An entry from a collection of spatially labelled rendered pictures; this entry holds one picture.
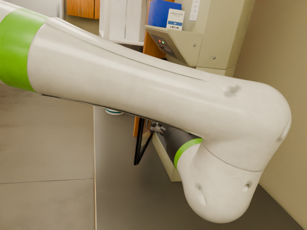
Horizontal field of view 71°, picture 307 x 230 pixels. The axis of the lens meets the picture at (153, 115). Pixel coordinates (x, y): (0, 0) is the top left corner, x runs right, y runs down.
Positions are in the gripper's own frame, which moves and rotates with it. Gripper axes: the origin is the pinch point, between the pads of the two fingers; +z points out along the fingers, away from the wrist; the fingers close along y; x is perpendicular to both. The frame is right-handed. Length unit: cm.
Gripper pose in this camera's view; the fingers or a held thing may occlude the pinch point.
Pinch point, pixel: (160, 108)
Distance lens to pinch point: 66.7
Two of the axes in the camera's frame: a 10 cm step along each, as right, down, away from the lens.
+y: -9.6, -0.3, -2.9
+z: -2.5, -4.1, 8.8
